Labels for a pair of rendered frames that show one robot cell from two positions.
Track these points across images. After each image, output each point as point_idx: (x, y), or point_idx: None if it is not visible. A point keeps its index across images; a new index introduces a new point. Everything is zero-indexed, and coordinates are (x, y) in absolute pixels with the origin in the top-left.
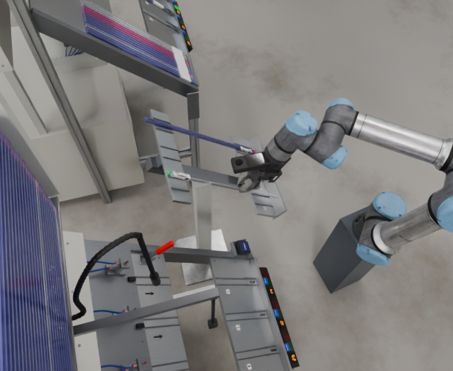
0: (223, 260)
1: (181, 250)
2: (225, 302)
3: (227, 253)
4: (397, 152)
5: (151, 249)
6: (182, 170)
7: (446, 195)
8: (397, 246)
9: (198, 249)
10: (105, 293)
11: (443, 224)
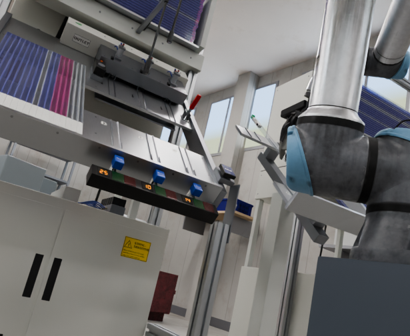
0: (205, 165)
1: (200, 135)
2: (163, 143)
3: (214, 167)
4: (389, 18)
5: (193, 121)
6: (268, 144)
7: None
8: (312, 93)
9: (207, 147)
10: (157, 74)
11: None
